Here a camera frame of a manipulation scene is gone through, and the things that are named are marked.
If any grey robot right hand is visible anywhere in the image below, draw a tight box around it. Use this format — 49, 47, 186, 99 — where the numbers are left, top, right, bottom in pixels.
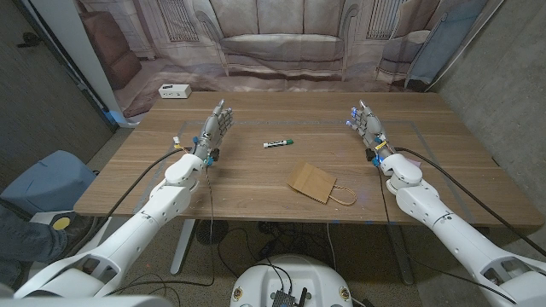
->
346, 100, 396, 165

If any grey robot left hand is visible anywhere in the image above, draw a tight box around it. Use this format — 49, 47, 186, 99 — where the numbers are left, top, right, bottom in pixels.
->
194, 100, 235, 165

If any white marker with green cap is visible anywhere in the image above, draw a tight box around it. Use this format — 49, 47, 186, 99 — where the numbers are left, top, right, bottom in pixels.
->
263, 138, 294, 149

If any brown paper bag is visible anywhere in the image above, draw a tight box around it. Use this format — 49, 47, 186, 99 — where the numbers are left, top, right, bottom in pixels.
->
286, 159, 358, 207

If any white power box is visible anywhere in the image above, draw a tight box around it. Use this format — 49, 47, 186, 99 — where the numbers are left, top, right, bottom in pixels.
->
158, 84, 192, 100

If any blue tape piece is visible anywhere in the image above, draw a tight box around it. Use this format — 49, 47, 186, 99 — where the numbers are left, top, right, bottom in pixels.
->
104, 109, 125, 125

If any round black floor disc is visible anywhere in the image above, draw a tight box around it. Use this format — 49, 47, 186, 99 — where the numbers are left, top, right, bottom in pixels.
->
196, 219, 229, 246

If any printed sofa room backdrop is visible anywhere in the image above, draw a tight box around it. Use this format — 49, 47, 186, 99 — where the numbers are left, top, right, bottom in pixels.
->
74, 0, 491, 119

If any white table leg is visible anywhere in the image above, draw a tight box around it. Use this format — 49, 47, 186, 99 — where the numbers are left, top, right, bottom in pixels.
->
170, 219, 197, 275

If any grey table leg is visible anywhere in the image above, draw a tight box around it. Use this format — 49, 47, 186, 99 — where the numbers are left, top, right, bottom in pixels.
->
386, 224, 415, 286

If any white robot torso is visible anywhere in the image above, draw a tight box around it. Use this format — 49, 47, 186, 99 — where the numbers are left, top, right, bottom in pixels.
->
229, 254, 354, 307

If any blue padded chair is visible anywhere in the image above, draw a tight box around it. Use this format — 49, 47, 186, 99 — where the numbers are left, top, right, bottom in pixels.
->
0, 149, 98, 217

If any yellow black foot pedal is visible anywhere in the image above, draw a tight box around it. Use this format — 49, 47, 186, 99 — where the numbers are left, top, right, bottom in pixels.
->
29, 211, 80, 234

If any black electronics module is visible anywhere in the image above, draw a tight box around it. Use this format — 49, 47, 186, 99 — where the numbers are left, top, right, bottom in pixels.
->
270, 287, 308, 307

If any person in blue jeans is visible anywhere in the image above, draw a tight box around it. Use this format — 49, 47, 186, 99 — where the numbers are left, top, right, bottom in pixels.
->
0, 204, 69, 291

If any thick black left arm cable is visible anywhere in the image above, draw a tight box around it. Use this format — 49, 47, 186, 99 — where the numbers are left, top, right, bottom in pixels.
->
63, 147, 191, 257

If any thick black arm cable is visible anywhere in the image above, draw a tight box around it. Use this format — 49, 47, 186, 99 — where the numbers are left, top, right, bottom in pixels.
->
394, 147, 546, 258
63, 147, 191, 257

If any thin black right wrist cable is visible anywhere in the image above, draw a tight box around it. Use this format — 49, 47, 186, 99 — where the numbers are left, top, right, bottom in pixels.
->
377, 164, 517, 304

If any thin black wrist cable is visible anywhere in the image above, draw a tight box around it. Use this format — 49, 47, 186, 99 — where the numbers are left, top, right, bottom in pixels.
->
106, 164, 217, 298
377, 164, 517, 304

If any thin black left wrist cable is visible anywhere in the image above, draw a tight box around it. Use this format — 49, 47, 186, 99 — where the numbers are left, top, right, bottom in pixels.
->
106, 164, 217, 298

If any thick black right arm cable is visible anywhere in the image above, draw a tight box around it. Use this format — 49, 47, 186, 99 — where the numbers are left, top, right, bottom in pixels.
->
394, 147, 546, 258

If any white floor cable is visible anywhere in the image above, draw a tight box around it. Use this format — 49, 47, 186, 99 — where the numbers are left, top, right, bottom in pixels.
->
326, 223, 339, 272

